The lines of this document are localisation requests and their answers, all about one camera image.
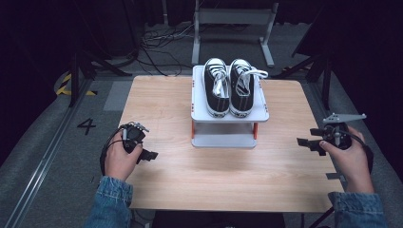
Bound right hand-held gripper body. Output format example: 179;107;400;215
322;112;368;150

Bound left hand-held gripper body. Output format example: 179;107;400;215
122;122;150;155

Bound white two-tier shoe rack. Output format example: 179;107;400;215
190;65;270;150

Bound black canvas sneaker white laces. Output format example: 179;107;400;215
228;58;269;118
202;57;231;118

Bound person's left hand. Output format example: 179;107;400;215
104;130;144;182

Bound person's right hand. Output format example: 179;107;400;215
318;126;375;194

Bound black tripod stand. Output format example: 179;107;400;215
67;47;132;108
270;53;334;110

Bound yellow black floor tape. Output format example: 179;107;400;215
56;73;98;97

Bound white metal stand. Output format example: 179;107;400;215
191;0;279;68

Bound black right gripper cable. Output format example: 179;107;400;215
343;128;374;175

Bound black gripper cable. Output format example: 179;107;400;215
100;124;127;176
343;128;374;175

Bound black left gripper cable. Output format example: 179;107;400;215
100;124;127;176

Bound grey metal bracket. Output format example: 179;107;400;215
326;172;347;182

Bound tangle of black floor cables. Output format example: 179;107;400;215
139;22;195;77

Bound metal floor rail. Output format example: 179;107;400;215
3;79;93;228

